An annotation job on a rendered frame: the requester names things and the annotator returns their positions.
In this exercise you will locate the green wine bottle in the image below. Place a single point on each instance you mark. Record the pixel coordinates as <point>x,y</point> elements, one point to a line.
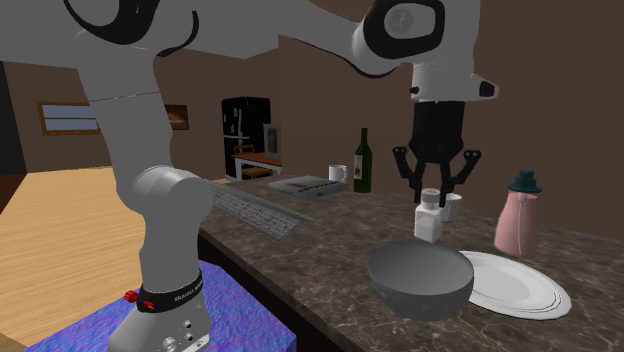
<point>362,166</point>

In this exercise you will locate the grey keyboard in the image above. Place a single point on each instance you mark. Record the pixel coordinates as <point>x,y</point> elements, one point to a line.
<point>253,212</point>

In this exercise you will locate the pink jug with teal lid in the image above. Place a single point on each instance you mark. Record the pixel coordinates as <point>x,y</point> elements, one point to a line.
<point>518,224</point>

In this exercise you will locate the wooden framed window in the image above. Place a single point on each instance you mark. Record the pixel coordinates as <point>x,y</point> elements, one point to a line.
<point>68,118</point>

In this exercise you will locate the grey bowl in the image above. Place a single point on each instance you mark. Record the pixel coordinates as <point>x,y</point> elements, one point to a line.
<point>420,278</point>

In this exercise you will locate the white plate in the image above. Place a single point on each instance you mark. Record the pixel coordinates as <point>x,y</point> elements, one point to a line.
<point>516,287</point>

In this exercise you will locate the small white cup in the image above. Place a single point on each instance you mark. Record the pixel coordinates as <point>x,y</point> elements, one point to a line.
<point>452,207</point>

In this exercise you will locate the wooden framed wall picture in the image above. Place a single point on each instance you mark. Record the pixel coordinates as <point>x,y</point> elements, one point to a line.
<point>177,117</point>

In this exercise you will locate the grey book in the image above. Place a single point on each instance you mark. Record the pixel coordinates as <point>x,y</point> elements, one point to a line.
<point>307,187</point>

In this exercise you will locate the wooden chair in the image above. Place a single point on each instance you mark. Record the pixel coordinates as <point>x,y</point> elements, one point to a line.
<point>251,168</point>

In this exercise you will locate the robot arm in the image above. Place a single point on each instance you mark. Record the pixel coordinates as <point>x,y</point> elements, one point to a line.
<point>146,204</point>

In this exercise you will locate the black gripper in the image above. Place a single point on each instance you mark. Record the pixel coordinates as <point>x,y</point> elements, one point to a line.
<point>436,131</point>

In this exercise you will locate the white mug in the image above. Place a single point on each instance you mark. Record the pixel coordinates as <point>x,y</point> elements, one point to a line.
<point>337,172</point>

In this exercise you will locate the white salt shaker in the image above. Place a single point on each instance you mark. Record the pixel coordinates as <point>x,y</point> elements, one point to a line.
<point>428,219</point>

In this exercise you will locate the blue patterned robot stand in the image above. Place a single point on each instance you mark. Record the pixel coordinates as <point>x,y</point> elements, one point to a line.
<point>244,312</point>

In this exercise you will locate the white table with wooden top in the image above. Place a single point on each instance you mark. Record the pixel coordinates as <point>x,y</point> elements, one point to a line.
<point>258,161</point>

